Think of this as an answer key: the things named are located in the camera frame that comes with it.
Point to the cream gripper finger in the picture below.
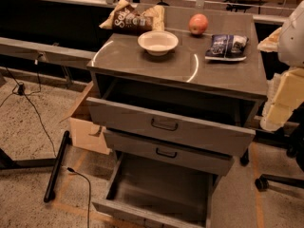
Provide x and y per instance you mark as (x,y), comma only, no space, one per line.
(285,95)
(270,44)

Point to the blue chip bag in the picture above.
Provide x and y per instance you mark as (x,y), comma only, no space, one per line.
(227,47)

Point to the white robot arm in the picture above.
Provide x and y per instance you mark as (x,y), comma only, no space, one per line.
(291,39)

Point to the grey top drawer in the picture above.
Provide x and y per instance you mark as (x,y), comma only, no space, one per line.
(169,114)

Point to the grey drawer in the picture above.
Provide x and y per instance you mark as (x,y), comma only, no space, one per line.
(182,156)
(169,114)
(156,194)

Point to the grey middle drawer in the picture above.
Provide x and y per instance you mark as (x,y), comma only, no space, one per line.
(182,156)

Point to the grey drawer cabinet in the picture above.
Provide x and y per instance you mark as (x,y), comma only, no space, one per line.
(185,66)

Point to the brown chip bag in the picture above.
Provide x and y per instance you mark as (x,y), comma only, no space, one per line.
(125,18)

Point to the grey bottom drawer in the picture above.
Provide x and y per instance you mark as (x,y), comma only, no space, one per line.
(156,194)

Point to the black chair base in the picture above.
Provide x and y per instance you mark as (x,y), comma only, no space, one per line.
(277,157)

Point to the red apple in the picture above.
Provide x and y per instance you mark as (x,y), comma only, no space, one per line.
(198,24)

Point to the white bowl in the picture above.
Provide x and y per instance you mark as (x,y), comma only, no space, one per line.
(158,43)

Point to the cardboard box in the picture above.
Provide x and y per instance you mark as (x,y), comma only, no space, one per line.
(84,132)

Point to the black table leg frame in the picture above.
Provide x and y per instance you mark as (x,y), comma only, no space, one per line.
(7,163)

